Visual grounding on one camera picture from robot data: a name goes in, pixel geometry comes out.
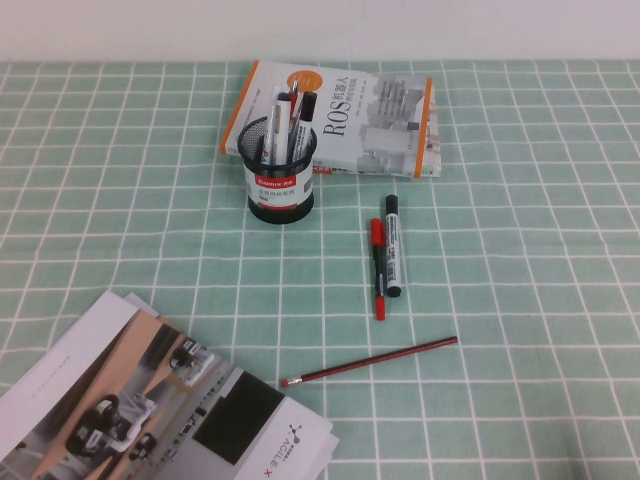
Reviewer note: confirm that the black marker red caps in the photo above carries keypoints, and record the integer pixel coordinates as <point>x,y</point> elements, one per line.
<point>378,270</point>

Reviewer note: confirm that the black mesh pen holder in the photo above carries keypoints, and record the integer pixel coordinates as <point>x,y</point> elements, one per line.
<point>280,205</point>

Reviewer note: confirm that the white paint marker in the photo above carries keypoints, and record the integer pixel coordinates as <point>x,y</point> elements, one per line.
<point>272,127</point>

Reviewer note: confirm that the white whiteboard marker black cap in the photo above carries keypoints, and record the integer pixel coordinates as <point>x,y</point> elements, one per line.
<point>394,245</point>

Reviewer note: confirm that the white orange ROS book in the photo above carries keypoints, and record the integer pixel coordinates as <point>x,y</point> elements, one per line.
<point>360,120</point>

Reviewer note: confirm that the red black striped pencil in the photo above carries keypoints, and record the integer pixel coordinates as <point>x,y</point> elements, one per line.
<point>370,361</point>

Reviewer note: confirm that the AgileX photo brochure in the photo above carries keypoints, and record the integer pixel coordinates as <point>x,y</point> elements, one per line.
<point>125,400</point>

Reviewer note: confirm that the thin colourful printed book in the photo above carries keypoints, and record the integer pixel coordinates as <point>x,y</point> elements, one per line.
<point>435,150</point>

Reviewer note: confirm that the green checked tablecloth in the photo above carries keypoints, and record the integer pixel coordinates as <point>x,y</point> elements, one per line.
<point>525,280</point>

